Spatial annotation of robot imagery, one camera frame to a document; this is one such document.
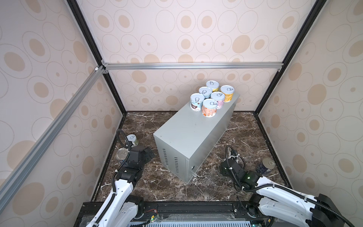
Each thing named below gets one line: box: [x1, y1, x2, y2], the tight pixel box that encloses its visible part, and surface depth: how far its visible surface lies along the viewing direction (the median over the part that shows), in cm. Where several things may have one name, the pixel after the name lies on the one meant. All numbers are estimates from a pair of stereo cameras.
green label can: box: [126, 133, 139, 147], surface depth 99 cm
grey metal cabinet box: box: [153, 94, 240, 184], surface depth 70 cm
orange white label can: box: [201, 98, 218, 118], surface depth 70 cm
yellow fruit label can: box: [206, 80, 220, 93], surface depth 81 cm
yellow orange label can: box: [220, 85, 235, 103], surface depth 78 cm
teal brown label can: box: [190, 92, 206, 112], surface depth 73 cm
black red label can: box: [256, 157, 277, 175], surface depth 82 cm
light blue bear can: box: [198, 86, 213, 99], surface depth 76 cm
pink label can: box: [210, 91, 225, 110], surface depth 74 cm
